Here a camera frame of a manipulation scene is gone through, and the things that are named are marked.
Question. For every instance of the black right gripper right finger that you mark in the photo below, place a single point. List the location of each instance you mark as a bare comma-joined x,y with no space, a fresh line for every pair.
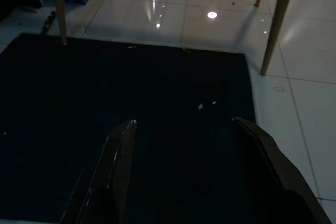
278,182

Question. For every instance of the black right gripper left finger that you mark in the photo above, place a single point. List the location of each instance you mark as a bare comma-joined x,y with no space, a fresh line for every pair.
115,171

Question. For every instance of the black floor mat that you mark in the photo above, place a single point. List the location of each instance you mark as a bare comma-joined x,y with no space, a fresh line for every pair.
78,90

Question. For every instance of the black plastic strip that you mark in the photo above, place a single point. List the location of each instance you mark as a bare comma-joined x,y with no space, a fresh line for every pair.
48,22

